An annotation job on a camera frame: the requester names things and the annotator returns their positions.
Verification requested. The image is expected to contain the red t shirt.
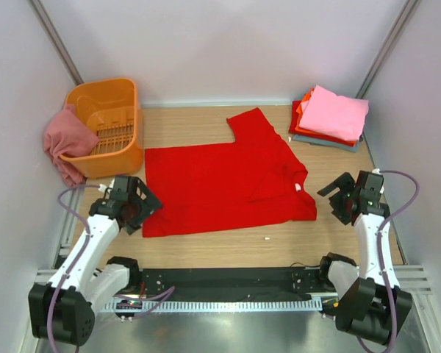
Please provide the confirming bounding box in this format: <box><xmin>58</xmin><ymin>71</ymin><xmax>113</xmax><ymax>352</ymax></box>
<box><xmin>142</xmin><ymin>108</ymin><xmax>317</xmax><ymax>238</ymax></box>
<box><xmin>289</xmin><ymin>100</ymin><xmax>358</xmax><ymax>147</ymax></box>

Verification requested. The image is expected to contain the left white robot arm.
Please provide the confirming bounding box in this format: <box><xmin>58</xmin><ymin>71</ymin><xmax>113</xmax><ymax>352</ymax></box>
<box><xmin>28</xmin><ymin>175</ymin><xmax>162</xmax><ymax>352</ymax></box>

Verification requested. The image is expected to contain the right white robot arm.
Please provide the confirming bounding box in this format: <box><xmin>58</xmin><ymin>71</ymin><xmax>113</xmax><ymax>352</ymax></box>
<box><xmin>318</xmin><ymin>168</ymin><xmax>413</xmax><ymax>352</ymax></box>

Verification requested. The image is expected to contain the folded grey t shirt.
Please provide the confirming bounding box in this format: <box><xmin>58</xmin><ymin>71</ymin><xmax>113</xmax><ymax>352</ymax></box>
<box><xmin>291</xmin><ymin>135</ymin><xmax>359</xmax><ymax>153</ymax></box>

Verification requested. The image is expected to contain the folded pink t shirt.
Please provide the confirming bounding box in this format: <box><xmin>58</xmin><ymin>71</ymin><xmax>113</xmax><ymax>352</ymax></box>
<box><xmin>297</xmin><ymin>85</ymin><xmax>369</xmax><ymax>141</ymax></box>

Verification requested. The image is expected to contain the dusty pink t shirt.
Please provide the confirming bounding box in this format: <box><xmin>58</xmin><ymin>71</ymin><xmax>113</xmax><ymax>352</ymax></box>
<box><xmin>43</xmin><ymin>104</ymin><xmax>99</xmax><ymax>187</ymax></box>

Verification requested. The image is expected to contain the folded red t shirt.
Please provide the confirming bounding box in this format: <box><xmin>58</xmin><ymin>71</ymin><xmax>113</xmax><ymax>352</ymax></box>
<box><xmin>289</xmin><ymin>100</ymin><xmax>358</xmax><ymax>147</ymax></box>

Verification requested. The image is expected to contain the orange plastic basket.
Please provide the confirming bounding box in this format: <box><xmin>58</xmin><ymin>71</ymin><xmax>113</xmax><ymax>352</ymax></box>
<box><xmin>62</xmin><ymin>78</ymin><xmax>144</xmax><ymax>179</ymax></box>

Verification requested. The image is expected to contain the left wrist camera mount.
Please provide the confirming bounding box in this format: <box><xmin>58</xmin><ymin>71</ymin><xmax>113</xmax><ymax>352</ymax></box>
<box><xmin>98</xmin><ymin>179</ymin><xmax>115</xmax><ymax>193</ymax></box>

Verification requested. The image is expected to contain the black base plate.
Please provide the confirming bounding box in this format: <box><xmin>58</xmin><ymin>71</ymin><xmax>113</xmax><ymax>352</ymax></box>
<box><xmin>140</xmin><ymin>266</ymin><xmax>334</xmax><ymax>302</ymax></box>

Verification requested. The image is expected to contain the white slotted cable duct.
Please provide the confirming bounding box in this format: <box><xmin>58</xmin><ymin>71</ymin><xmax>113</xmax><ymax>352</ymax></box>
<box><xmin>100</xmin><ymin>298</ymin><xmax>323</xmax><ymax>315</ymax></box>

